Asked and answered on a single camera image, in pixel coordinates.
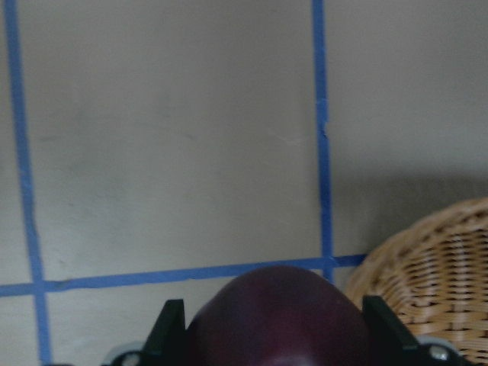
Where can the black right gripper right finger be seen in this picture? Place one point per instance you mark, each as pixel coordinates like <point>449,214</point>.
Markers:
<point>390,341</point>

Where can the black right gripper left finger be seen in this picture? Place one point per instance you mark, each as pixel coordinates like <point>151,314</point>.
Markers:
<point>165,342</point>

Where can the dark red apple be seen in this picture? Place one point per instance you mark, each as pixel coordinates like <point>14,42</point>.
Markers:
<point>278,315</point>

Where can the woven wicker basket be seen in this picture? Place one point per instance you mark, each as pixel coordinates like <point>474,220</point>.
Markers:
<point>433,275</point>

